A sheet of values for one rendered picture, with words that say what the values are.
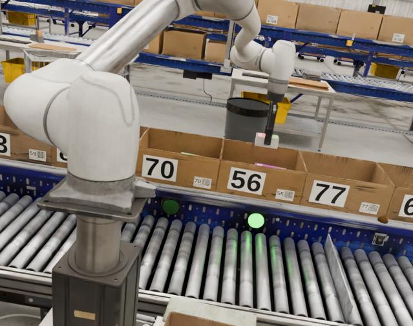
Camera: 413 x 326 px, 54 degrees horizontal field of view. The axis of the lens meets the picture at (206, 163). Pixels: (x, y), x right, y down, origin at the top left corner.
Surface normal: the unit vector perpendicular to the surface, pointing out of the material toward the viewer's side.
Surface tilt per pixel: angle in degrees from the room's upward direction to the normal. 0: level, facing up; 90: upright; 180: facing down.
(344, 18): 90
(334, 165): 90
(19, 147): 91
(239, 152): 90
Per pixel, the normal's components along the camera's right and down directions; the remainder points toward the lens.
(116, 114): 0.53, 0.10
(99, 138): 0.11, 0.31
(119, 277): 0.13, -0.91
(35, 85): -0.23, -0.60
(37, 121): -0.45, 0.24
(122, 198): 0.30, -0.83
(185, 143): -0.10, 0.37
